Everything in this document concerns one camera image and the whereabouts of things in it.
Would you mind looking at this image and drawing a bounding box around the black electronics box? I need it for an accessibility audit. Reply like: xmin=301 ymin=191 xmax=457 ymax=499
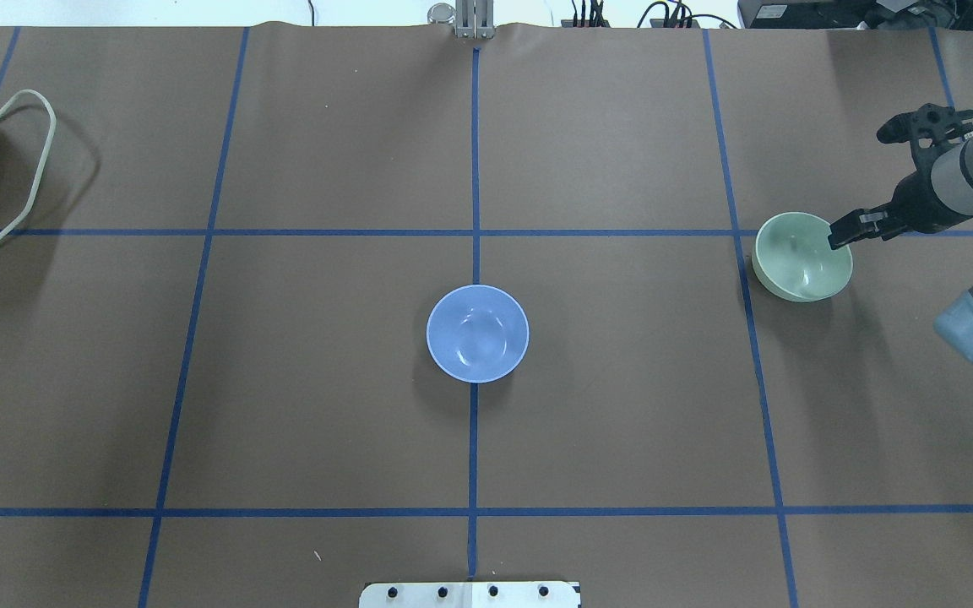
xmin=737 ymin=1 xmax=973 ymax=31

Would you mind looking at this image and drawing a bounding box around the blue bowl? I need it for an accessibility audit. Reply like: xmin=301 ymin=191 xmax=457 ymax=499
xmin=425 ymin=285 xmax=530 ymax=384

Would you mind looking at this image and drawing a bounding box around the green bowl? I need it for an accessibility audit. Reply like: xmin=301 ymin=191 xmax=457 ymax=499
xmin=752 ymin=212 xmax=854 ymax=303

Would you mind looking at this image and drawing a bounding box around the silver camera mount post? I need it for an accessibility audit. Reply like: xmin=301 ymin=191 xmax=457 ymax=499
xmin=427 ymin=0 xmax=497 ymax=40

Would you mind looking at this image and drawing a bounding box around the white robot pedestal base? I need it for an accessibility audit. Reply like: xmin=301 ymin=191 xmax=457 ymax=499
xmin=358 ymin=580 xmax=583 ymax=607

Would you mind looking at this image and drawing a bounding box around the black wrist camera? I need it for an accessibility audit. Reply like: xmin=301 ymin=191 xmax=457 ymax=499
xmin=876 ymin=104 xmax=973 ymax=147

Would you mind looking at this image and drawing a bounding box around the black cable cluster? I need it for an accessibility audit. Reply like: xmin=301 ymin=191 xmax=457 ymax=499
xmin=595 ymin=1 xmax=745 ymax=30

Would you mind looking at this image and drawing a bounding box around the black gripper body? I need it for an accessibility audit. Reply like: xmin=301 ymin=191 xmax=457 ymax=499
xmin=875 ymin=171 xmax=972 ymax=240

